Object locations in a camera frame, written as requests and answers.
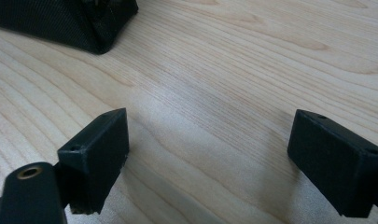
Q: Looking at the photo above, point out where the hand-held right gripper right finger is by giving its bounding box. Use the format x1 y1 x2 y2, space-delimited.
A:
287 108 378 218

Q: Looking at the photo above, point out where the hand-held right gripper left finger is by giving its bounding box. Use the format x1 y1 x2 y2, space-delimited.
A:
54 107 131 216

